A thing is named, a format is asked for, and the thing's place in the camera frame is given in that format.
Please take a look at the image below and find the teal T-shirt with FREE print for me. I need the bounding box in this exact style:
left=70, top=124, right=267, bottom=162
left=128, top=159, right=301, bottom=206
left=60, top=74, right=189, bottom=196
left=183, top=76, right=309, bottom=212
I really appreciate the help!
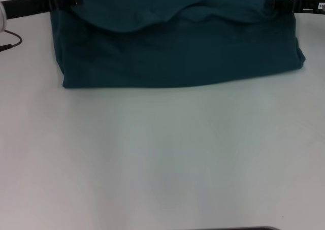
left=47, top=0, right=306, bottom=90

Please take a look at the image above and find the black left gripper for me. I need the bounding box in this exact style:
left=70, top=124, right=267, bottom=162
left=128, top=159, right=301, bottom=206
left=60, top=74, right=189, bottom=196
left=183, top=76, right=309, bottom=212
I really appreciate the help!
left=1, top=0, right=84, bottom=20

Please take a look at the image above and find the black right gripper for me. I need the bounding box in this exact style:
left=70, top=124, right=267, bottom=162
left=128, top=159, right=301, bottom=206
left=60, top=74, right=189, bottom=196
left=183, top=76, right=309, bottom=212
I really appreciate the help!
left=265, top=0, right=325, bottom=14

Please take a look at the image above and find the dark device edge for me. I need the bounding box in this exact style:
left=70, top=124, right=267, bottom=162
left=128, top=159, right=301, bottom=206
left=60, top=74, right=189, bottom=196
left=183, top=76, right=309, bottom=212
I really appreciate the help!
left=230, top=226, right=281, bottom=230

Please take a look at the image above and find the left arm cable with plugs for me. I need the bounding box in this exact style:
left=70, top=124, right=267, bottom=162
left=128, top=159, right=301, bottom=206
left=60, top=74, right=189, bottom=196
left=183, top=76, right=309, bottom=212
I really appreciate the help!
left=0, top=29, right=23, bottom=53

